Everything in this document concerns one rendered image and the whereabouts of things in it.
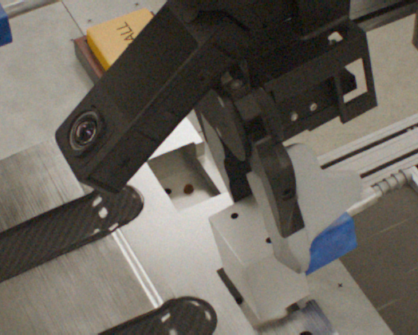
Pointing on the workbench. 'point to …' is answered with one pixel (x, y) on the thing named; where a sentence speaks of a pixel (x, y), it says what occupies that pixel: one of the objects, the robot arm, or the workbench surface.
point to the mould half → (114, 255)
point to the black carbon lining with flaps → (23, 242)
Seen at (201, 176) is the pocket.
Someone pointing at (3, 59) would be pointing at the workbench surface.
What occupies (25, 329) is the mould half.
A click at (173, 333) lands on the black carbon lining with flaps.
